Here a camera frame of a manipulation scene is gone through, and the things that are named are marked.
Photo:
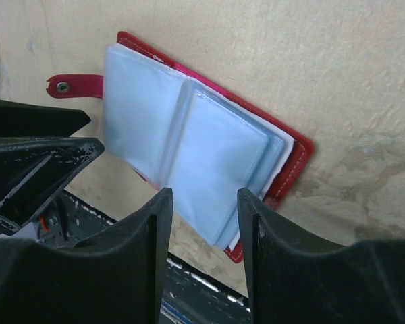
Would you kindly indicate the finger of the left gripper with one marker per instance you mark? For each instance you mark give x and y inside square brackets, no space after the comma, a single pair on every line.
[23,120]
[33,171]

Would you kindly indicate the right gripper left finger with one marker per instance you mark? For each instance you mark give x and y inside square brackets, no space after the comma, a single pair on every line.
[114,276]

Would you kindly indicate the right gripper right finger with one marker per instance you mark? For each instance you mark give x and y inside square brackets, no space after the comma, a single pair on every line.
[295,276]

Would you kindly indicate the red card holder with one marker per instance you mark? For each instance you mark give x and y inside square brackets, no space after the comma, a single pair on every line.
[179,129]

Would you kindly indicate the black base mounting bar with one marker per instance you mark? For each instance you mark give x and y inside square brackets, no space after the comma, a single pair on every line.
[189,295]

